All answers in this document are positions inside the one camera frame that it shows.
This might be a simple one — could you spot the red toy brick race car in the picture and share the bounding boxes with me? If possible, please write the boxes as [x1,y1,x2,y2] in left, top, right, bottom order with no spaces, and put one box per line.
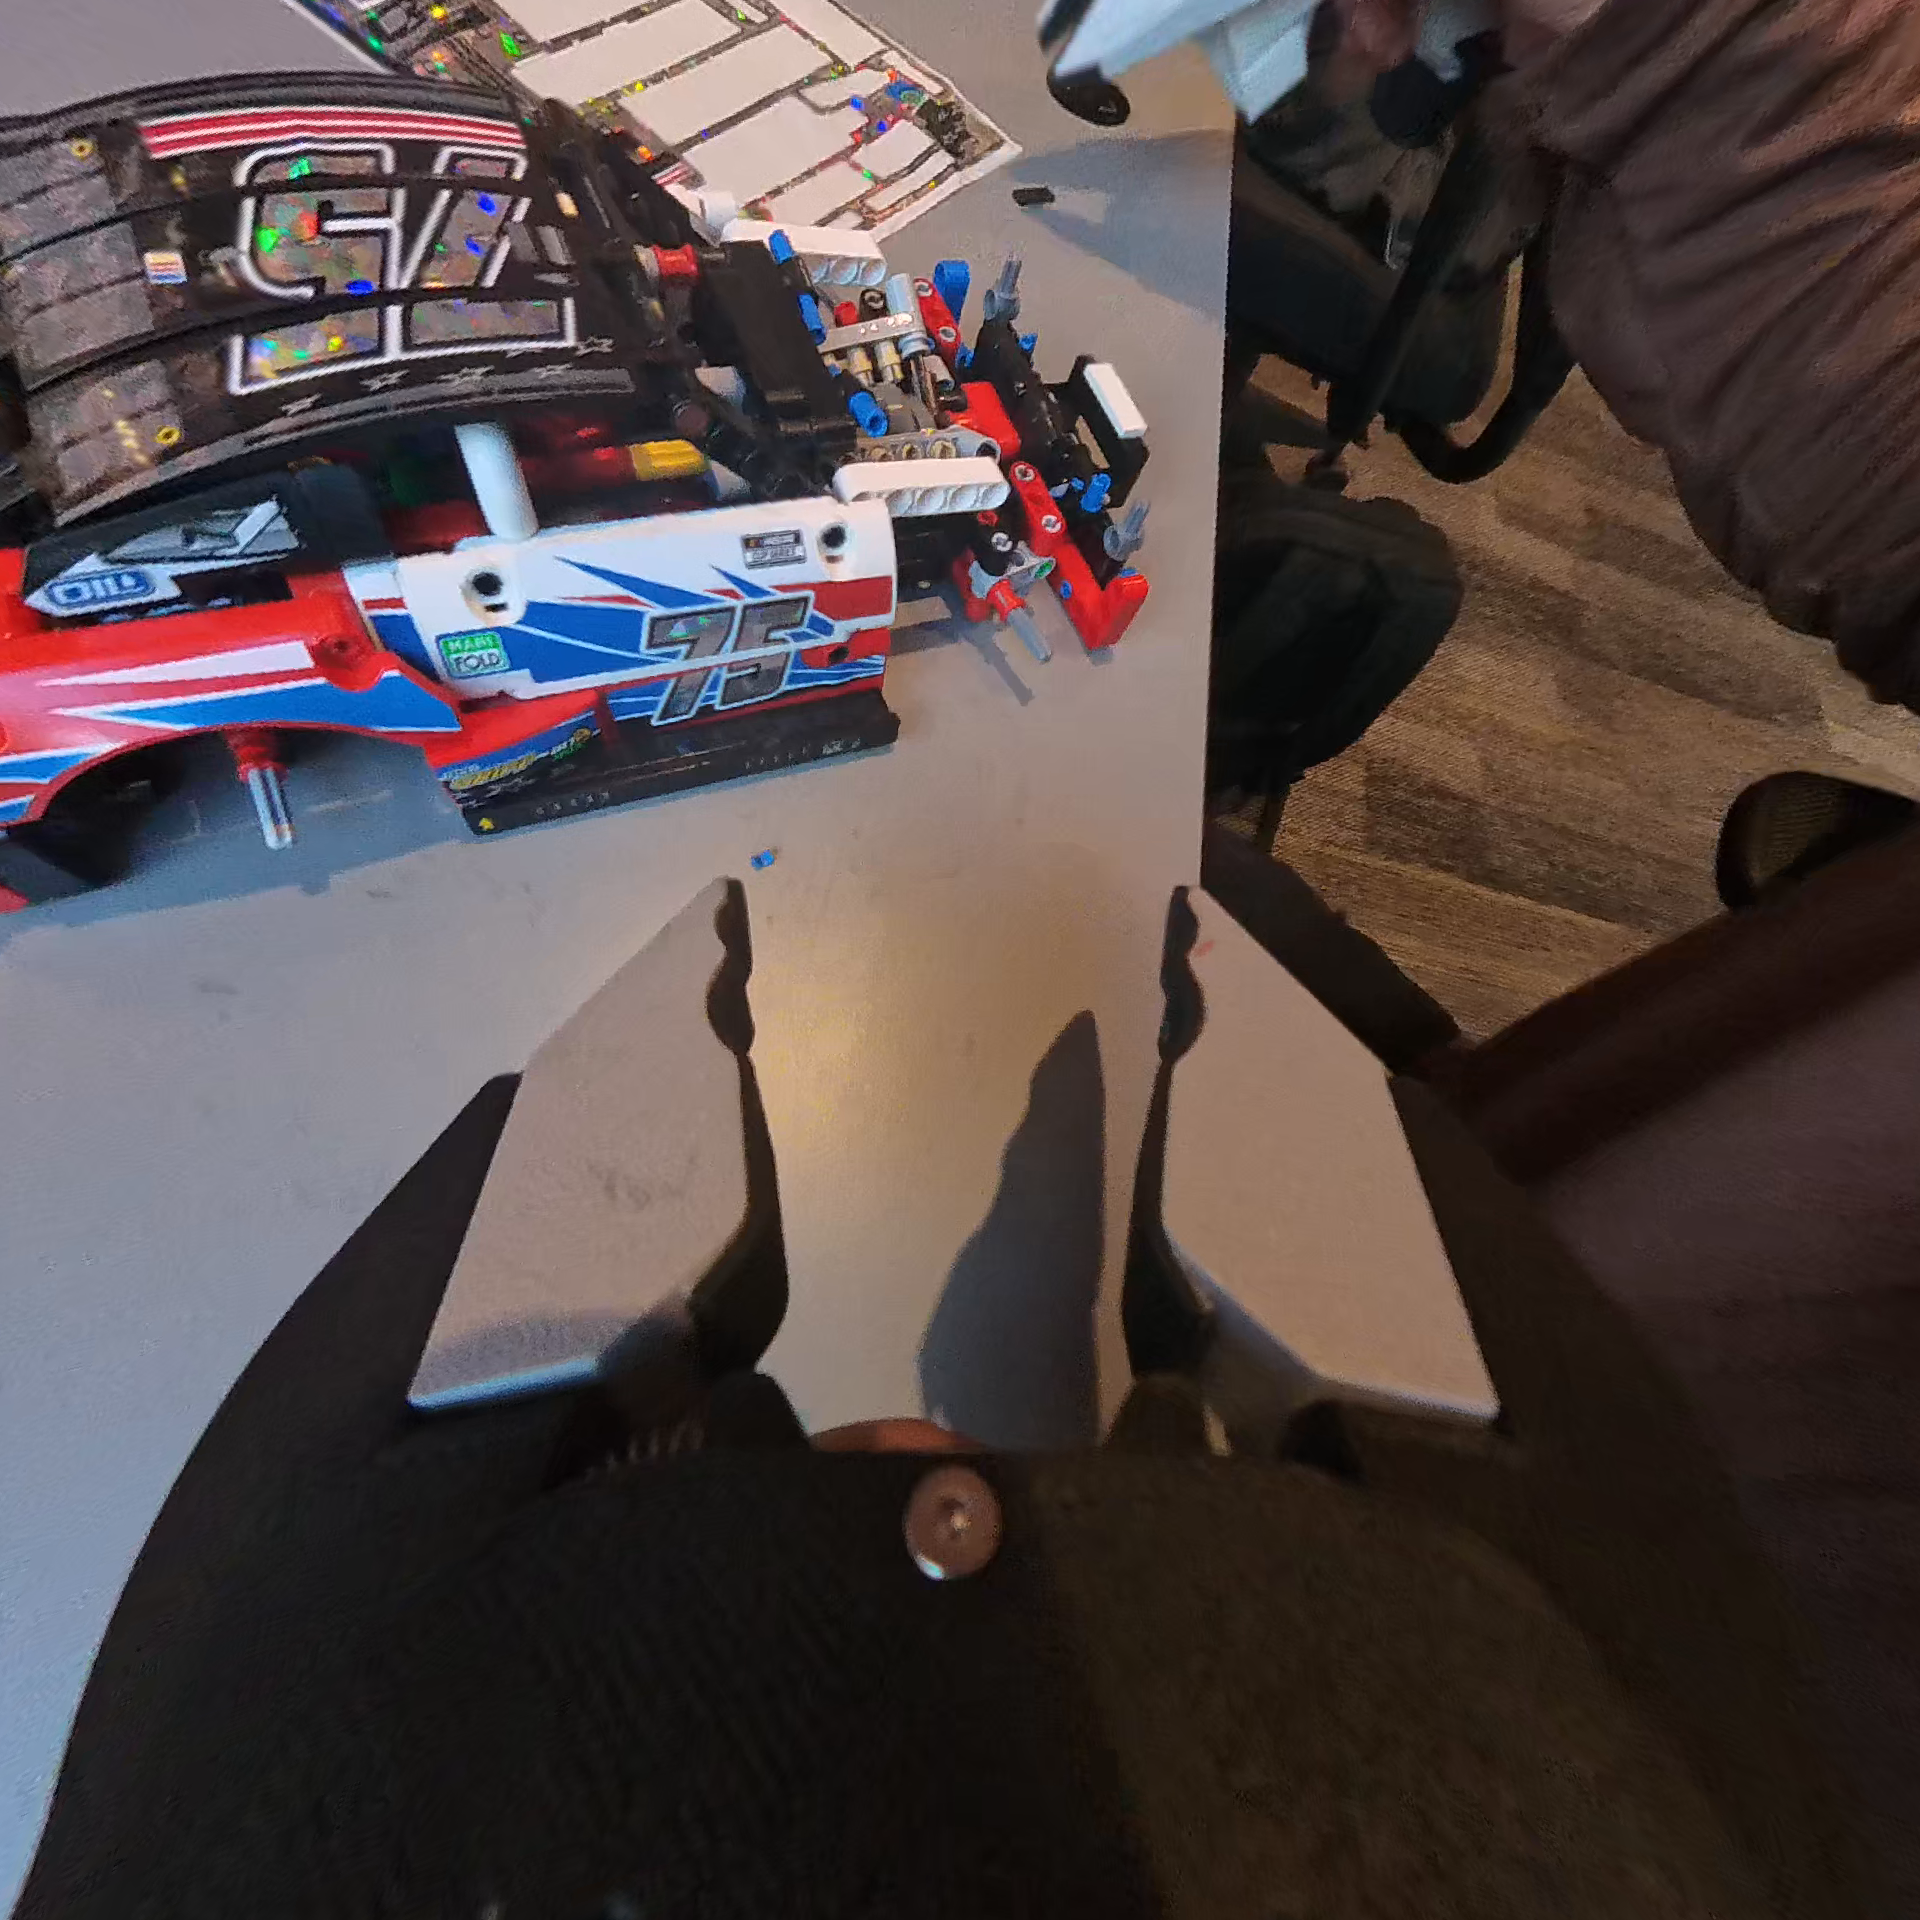
[0,67,1156,916]

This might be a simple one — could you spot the holographic sticker sheet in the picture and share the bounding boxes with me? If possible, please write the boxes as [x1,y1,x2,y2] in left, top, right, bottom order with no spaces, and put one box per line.
[315,0,1025,244]

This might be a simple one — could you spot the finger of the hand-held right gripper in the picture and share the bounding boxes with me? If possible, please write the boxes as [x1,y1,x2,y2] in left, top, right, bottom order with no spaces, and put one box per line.
[1041,0,1255,127]

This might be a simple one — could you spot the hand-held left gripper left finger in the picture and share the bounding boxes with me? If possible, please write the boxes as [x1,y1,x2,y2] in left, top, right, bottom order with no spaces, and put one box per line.
[404,877,793,1419]

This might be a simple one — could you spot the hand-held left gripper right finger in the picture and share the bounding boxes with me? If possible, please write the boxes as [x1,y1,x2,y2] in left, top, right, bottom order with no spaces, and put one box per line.
[1118,885,1502,1449]

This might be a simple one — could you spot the grey desk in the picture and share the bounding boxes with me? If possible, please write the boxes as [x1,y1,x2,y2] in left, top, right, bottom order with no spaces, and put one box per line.
[0,0,1239,1772]

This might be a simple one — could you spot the black office chair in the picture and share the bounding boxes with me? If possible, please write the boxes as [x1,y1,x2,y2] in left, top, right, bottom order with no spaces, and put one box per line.
[1211,90,1585,842]

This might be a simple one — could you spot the person's right forearm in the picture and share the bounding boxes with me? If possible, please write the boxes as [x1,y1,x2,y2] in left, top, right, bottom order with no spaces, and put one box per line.
[1485,0,1920,706]

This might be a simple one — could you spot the person's right hand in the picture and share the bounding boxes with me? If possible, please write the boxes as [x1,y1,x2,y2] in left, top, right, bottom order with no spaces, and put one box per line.
[1318,0,1502,85]

